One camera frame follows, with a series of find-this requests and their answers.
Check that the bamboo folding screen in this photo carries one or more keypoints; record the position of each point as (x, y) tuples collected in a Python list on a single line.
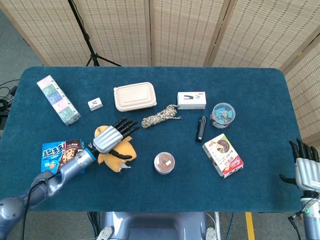
[(175, 30)]

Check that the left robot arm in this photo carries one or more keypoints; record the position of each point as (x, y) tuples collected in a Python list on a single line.
[(50, 182)]

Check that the black stapler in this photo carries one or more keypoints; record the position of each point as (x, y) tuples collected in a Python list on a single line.
[(201, 128)]

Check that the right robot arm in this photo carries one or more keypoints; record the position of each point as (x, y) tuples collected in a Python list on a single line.
[(310, 217)]

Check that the robot base body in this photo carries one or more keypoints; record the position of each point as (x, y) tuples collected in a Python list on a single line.
[(155, 226)]

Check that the white stapler box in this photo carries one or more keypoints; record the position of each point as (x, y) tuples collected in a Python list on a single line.
[(191, 100)]

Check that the yellow plush duck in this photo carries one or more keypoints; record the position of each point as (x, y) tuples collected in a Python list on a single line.
[(125, 152)]

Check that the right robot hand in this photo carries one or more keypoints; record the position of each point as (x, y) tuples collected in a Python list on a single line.
[(306, 172)]

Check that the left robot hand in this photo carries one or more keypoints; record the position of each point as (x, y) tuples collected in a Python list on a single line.
[(110, 141)]

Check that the beige lunch box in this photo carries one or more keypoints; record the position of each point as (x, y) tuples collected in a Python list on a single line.
[(135, 96)]

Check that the blue cookie box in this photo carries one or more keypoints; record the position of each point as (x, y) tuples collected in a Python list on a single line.
[(58, 156)]

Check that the red white cake box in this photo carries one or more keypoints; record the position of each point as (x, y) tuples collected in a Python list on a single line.
[(222, 155)]

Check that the black tripod stand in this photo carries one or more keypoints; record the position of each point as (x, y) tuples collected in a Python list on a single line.
[(87, 37)]

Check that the blue table cloth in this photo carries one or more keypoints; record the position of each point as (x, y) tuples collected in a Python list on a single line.
[(175, 190)]

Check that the small white staple box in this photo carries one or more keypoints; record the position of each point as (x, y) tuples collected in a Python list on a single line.
[(95, 103)]

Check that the pastel tissue pack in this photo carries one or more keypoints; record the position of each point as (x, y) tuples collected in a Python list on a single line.
[(58, 99)]

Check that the round clear brown container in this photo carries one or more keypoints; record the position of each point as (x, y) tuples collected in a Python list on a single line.
[(164, 163)]

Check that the clear jar of binder clips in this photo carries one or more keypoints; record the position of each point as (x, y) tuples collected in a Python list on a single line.
[(223, 115)]

